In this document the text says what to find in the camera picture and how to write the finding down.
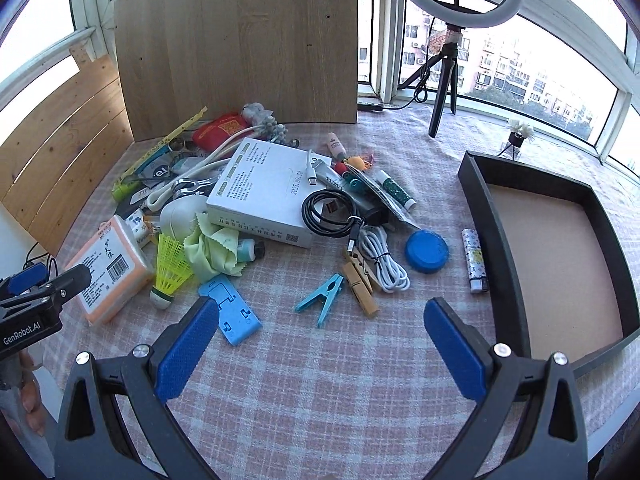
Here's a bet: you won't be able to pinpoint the black tripod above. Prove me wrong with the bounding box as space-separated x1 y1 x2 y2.
400 25 473 138

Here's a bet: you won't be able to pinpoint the thick white cable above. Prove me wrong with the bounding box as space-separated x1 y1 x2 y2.
145 127 281 212

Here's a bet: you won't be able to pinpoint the white flowers in black pot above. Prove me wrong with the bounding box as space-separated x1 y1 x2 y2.
497 117 536 161

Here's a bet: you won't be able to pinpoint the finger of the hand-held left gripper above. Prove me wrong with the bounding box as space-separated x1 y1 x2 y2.
0 261 48 301
0 264 93 313

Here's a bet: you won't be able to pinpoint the pink plaid covered desktop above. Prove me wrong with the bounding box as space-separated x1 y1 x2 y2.
42 107 640 480

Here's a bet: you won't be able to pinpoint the light green cloth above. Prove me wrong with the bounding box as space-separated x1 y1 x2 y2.
182 212 248 283

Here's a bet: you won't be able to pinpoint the white USB cable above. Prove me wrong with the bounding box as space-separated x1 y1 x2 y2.
357 225 412 292

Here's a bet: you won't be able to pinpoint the clear package with printed card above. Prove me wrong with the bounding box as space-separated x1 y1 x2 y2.
350 167 418 228

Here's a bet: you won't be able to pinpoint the white patterned lighter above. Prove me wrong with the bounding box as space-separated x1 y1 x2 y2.
461 228 490 294

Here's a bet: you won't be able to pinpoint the blue phone stand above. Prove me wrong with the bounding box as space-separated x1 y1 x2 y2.
197 274 262 346

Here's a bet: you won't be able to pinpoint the orange duck keychain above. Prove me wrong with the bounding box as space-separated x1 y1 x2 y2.
332 150 376 173

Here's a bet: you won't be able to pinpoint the black tray with cardboard bottom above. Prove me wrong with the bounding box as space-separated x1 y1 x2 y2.
458 150 640 378

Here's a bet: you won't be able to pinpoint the bunch of white berries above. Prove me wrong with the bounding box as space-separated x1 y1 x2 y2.
241 104 301 148

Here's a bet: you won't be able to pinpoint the grey cream tube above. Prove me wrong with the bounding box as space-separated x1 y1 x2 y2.
312 157 351 191

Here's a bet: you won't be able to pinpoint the yellow green strip packet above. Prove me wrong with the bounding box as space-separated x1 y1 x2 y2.
111 106 208 201

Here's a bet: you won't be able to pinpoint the wooden slat panel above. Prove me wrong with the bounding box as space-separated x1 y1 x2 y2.
0 42 135 256

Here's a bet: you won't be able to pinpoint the wooden clothespin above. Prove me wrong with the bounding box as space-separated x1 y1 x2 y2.
344 251 383 292
342 264 380 318

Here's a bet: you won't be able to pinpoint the blue clothespin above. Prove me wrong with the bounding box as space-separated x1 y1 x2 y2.
294 273 345 329

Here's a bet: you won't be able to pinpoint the white round device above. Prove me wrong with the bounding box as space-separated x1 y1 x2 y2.
159 195 211 238

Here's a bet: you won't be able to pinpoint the person's left hand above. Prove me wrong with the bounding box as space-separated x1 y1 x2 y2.
0 350 51 436

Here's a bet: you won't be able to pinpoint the blue round lid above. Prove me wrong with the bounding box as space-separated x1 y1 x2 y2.
405 229 450 274

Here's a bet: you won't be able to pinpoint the red packet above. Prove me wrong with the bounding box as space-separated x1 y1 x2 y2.
192 114 251 151

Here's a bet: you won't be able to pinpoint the blue white packet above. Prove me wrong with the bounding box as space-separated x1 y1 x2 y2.
140 157 201 181

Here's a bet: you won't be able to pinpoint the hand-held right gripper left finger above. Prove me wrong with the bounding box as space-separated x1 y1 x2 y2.
52 296 236 480

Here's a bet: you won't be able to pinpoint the small white star packet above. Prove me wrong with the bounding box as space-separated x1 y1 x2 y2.
125 210 153 248

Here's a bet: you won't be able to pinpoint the white cardboard box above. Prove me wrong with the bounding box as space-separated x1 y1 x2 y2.
206 137 333 251

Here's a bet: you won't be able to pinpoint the yellow shuttlecock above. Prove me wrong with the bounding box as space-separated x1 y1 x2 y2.
150 232 195 311

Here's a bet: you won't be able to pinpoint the small tube with black cap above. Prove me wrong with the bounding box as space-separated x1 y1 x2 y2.
235 239 266 262

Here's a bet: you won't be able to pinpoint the coiled black USB cable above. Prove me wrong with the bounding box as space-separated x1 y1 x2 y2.
301 189 363 266

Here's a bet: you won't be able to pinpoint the green glue stick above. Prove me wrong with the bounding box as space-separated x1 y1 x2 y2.
376 170 418 212

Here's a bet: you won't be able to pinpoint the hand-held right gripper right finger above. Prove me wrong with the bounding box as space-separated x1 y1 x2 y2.
424 297 591 480

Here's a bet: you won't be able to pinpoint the short white charging cable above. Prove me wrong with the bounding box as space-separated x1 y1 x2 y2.
300 147 321 187

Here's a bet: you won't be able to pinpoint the metal carabiner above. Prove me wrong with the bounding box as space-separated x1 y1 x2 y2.
170 175 221 196

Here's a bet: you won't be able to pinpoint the orange tissue packet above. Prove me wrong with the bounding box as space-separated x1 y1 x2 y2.
62 215 155 328

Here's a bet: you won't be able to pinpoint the large wooden board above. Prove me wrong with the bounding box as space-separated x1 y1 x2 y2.
114 0 359 142

